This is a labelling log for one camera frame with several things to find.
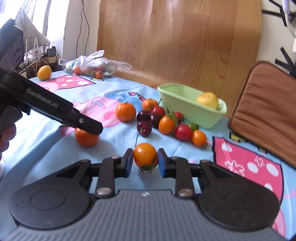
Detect orange tomato with stem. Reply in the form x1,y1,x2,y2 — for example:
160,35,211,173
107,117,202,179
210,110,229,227
133,143,158,173

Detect red cherry tomato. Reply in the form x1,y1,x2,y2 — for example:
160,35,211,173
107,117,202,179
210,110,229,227
150,99,166,117
174,124,193,142

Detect orange tangerine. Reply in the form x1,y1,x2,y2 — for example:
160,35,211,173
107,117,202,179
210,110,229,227
142,98,159,111
74,128,99,147
115,102,137,123

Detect orange cherry tomato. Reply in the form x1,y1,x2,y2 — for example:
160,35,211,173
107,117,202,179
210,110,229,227
159,115,175,135

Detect green tomato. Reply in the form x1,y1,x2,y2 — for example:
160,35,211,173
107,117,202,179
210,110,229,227
188,123,199,131
170,112,178,126

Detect dark cherry with stem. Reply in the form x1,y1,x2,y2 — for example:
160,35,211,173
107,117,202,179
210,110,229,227
135,120,152,146

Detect small red tomato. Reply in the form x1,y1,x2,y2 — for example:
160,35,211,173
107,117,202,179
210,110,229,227
174,112,185,125

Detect red cherry tomato back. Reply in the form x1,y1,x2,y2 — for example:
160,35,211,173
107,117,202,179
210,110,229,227
150,99,166,117

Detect large yellow lemon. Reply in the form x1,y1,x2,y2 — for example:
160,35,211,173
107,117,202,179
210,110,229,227
195,92,219,109

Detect person's left hand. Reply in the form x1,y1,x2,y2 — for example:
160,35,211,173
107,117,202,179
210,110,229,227
0,124,16,159

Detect small lemon at edge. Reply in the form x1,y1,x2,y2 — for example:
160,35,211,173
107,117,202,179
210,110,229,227
37,65,52,81

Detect cartoon pig tablecloth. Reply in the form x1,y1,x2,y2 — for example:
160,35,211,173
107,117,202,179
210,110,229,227
1,71,295,240

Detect light green ceramic dish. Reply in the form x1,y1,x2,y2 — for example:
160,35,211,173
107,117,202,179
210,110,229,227
157,83,227,130

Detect plastic bag of tomatoes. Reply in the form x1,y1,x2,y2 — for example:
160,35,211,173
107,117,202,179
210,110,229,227
58,50,132,79

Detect brown seat cushion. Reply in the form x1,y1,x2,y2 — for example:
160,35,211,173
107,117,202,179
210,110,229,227
228,61,295,166

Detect wood pattern vinyl sheet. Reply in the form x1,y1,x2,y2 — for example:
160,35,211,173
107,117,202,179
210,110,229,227
97,0,262,113

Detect black tape cross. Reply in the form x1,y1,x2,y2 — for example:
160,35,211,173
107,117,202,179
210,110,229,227
257,1,295,76

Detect black thin wall cable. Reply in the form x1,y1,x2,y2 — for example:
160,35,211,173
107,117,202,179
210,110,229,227
75,0,90,56

